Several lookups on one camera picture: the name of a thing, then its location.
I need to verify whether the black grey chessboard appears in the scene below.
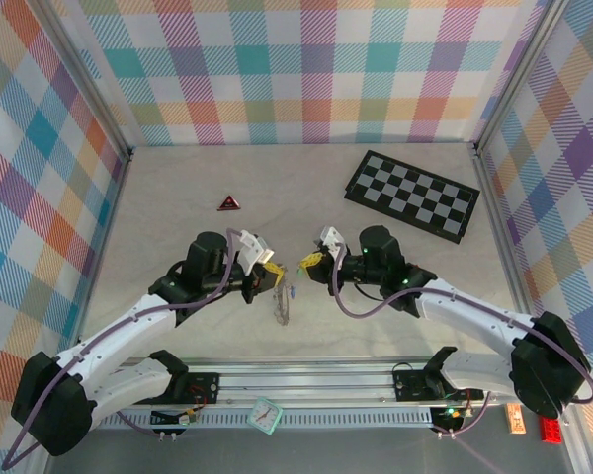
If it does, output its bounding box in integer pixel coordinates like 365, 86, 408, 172
343, 150, 480, 245

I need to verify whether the teal square alarm clock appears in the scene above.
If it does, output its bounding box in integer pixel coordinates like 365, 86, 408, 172
246, 396, 284, 435

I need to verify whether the small connector board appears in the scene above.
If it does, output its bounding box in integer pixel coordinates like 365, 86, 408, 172
150, 405, 210, 427
429, 405, 470, 431

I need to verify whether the orange wooden block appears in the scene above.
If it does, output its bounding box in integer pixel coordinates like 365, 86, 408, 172
504, 403, 527, 435

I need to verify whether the red toy brick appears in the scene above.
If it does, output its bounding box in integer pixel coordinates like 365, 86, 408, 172
538, 417, 566, 444

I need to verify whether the aluminium side rail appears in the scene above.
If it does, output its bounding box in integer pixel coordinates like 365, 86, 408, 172
471, 147, 550, 364
73, 157, 132, 347

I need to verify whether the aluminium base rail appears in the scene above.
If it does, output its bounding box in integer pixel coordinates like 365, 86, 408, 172
167, 358, 577, 407

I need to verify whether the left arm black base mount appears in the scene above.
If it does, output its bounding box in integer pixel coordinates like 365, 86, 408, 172
170, 372, 221, 406

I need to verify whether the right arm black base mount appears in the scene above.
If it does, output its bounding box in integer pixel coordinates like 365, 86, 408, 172
391, 367, 485, 402

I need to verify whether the slotted metal cable duct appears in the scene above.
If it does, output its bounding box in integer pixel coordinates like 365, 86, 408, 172
98, 410, 436, 430

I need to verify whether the aluminium frame post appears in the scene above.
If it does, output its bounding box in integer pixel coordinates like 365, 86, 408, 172
42, 0, 134, 164
471, 0, 574, 159

